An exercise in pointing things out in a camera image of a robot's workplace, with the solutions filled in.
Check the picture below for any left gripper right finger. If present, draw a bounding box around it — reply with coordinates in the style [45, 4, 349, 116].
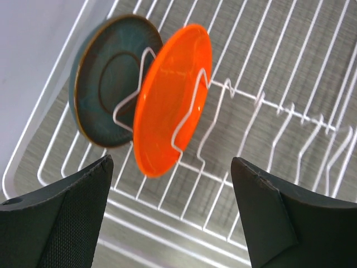
[231, 157, 356, 267]

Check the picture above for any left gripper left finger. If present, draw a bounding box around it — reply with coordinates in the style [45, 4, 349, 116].
[1, 155, 114, 267]

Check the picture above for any orange plate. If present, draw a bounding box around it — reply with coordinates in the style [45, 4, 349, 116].
[133, 24, 213, 178]

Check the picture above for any white wire dish rack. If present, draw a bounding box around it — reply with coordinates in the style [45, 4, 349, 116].
[1, 1, 356, 267]

